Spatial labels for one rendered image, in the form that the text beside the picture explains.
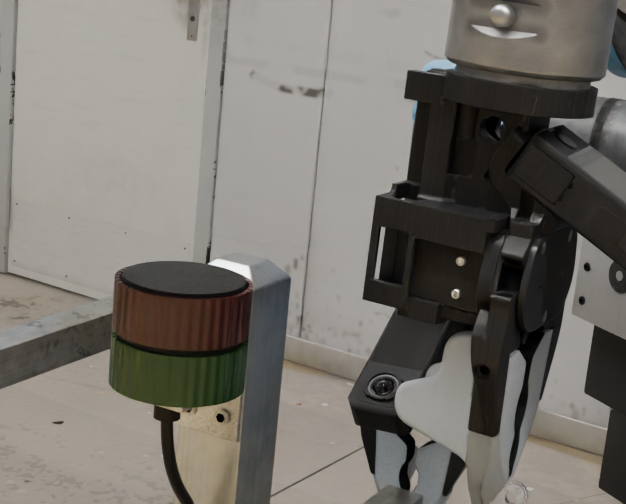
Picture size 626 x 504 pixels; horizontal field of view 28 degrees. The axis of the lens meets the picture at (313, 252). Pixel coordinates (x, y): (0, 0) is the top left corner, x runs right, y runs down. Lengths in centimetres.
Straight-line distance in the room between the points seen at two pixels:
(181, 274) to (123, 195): 369
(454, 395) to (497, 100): 15
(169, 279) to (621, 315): 80
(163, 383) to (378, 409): 35
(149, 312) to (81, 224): 386
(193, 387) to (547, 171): 19
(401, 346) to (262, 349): 33
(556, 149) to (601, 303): 73
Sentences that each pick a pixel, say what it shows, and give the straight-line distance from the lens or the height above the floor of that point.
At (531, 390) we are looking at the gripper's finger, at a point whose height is 105.
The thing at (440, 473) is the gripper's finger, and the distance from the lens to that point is 95.
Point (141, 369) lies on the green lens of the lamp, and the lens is 53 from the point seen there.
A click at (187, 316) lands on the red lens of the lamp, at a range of 52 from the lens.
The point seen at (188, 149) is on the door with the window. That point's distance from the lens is 403.
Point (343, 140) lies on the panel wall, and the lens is 369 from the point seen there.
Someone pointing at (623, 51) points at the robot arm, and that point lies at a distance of 138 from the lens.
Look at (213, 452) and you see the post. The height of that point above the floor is 102.
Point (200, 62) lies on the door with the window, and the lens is 398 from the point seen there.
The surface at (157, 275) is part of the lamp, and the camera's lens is 54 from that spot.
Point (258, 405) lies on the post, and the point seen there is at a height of 104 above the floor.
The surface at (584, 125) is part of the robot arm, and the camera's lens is 96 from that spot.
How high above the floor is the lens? 125
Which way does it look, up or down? 14 degrees down
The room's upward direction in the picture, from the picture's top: 6 degrees clockwise
